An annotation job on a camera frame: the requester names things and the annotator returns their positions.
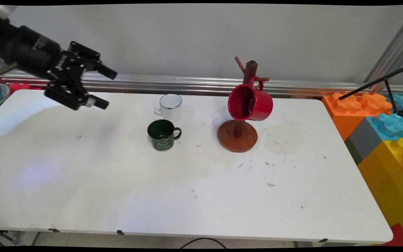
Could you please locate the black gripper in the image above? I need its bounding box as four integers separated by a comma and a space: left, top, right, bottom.
0, 14, 118, 111

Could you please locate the red ceramic mug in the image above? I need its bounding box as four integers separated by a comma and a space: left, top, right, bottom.
228, 76, 274, 122

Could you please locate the red flat toy piece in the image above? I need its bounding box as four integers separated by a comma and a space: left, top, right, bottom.
8, 83, 43, 93

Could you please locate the white enamel mug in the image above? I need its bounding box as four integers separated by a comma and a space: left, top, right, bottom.
154, 94, 183, 122

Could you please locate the dark green enamel mug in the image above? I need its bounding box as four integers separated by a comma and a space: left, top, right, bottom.
147, 119, 182, 152

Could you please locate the brown wooden mug tree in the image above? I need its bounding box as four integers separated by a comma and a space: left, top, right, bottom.
217, 56, 270, 153

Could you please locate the orange giant building block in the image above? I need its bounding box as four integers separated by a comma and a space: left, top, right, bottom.
321, 92, 393, 141

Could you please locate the grey giant building block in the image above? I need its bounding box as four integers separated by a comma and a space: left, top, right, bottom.
345, 117, 384, 166

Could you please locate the black tripod stand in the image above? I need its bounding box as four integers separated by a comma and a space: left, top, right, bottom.
338, 62, 403, 119

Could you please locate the blue giant building block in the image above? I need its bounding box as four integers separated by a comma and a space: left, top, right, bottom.
366, 94, 403, 141

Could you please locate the yellow giant building block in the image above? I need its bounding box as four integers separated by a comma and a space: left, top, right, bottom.
357, 137, 403, 246

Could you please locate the red giant building block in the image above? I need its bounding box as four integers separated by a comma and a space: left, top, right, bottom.
383, 223, 403, 247

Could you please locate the aluminium rail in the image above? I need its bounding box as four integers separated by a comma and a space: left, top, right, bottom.
0, 70, 403, 97

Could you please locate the black floor cable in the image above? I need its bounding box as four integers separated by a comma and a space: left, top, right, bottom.
179, 238, 227, 250

